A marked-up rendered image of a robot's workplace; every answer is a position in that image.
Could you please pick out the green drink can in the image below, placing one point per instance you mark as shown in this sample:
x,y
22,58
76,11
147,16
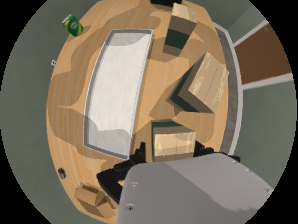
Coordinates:
x,y
72,25

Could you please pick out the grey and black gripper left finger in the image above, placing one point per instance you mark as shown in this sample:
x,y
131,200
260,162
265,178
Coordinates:
x,y
109,178

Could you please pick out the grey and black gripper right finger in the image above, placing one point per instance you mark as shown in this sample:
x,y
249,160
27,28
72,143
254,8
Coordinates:
x,y
200,150

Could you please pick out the brown cardboard box with flaps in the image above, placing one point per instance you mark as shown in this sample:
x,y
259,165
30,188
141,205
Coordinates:
x,y
98,200

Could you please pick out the white rectangular tray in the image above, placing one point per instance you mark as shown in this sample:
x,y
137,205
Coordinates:
x,y
108,123

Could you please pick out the tan rectangular block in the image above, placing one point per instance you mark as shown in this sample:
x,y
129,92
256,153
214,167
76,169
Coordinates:
x,y
171,141
182,23
201,87

